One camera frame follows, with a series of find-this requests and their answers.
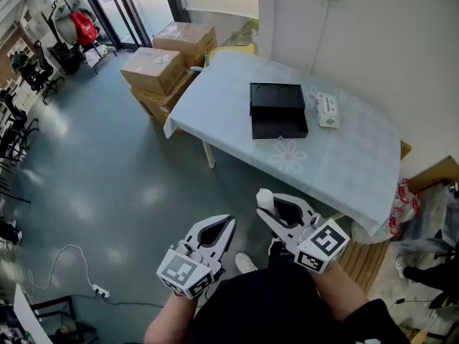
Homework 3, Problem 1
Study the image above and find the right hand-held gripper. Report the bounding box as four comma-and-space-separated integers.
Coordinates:
255, 193, 351, 274

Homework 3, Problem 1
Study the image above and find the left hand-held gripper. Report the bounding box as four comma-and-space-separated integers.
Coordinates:
156, 214, 238, 300

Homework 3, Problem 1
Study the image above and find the small white cylinder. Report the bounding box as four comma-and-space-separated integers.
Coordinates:
256, 188, 277, 216

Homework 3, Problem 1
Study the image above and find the black box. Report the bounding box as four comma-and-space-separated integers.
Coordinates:
249, 82, 310, 140

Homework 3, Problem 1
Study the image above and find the person's right forearm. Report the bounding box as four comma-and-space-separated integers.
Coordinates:
309, 261, 371, 323

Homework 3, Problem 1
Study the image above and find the person's left forearm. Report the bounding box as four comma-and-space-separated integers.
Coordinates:
143, 287, 202, 344

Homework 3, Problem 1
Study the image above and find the flat brown cardboard box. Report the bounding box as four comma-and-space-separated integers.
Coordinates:
129, 70, 197, 123

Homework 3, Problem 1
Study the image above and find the open brown cardboard box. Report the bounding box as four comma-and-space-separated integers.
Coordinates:
408, 155, 459, 194

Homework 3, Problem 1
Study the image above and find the cardboard box with white label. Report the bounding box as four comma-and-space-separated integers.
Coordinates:
119, 47, 187, 97

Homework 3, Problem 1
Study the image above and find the person's left white shoe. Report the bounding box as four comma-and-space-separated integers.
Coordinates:
234, 252, 260, 275

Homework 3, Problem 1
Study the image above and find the white table leg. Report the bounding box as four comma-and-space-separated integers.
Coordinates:
201, 139, 217, 170

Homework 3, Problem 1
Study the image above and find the person's black clothing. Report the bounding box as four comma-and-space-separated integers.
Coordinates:
186, 244, 410, 344

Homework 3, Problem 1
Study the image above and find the plastic bag with red print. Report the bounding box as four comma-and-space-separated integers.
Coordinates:
388, 178, 425, 238

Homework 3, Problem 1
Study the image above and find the white wet wipes pack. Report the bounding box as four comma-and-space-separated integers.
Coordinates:
315, 91, 341, 130

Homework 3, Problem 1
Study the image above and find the white power strip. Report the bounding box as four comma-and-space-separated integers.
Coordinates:
92, 283, 112, 299

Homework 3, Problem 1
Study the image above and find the light blue floral tablecloth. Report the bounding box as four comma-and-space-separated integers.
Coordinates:
163, 49, 403, 238

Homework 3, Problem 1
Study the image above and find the yellow bag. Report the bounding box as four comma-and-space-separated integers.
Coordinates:
203, 42, 257, 68

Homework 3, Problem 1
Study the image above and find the black metal cart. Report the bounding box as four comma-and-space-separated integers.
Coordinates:
47, 0, 118, 75

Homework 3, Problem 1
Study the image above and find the black office chair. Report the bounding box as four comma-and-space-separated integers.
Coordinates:
20, 40, 66, 106

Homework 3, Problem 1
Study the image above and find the black floor cable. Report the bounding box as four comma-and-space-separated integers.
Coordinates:
101, 295, 166, 308

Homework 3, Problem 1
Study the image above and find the white power cable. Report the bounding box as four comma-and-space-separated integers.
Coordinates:
26, 243, 96, 290

